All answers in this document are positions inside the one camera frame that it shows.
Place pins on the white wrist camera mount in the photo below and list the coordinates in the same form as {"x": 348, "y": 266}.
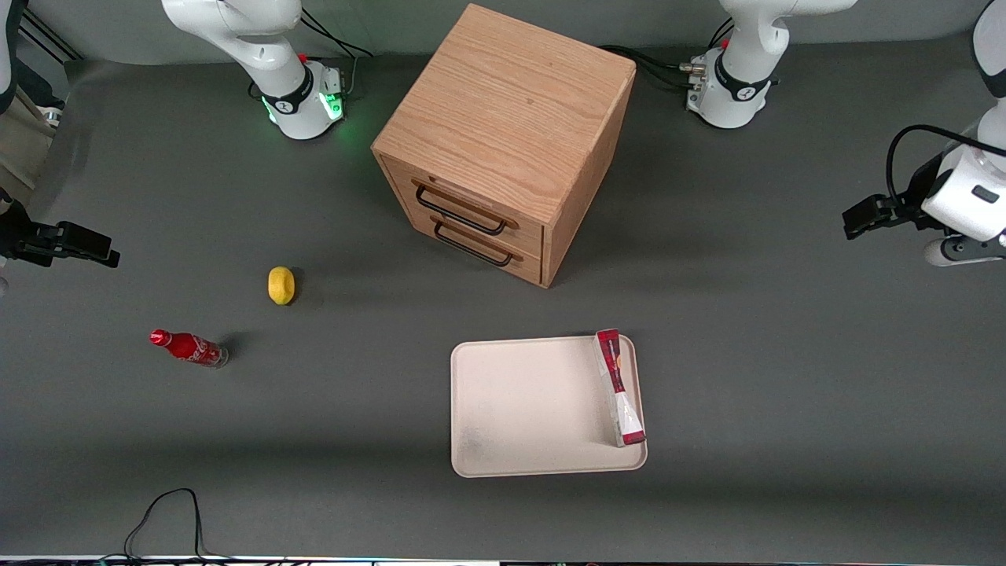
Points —
{"x": 963, "y": 251}

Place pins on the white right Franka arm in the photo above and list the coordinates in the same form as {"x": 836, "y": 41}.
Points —
{"x": 275, "y": 63}

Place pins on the beige fabric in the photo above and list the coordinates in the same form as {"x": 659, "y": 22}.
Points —
{"x": 20, "y": 149}

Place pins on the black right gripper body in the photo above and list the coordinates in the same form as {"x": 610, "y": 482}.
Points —
{"x": 17, "y": 237}

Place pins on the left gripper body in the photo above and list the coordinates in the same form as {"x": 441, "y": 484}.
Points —
{"x": 901, "y": 208}

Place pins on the yellow lemon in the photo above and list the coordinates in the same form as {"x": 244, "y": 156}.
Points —
{"x": 281, "y": 284}

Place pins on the wooden two-drawer cabinet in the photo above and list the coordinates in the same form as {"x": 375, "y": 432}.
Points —
{"x": 511, "y": 102}

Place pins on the red cola bottle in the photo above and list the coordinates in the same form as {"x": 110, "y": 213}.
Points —
{"x": 189, "y": 347}

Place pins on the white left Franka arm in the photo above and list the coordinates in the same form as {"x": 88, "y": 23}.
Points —
{"x": 739, "y": 79}

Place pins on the aluminium frame rail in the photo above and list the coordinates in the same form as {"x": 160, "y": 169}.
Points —
{"x": 47, "y": 35}

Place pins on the cream plastic tray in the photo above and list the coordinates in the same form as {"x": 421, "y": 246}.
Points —
{"x": 526, "y": 409}

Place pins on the wooden drawer front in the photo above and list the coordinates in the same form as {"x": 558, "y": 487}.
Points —
{"x": 526, "y": 263}
{"x": 471, "y": 192}

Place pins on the red cookie box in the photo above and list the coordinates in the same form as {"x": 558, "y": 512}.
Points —
{"x": 621, "y": 393}

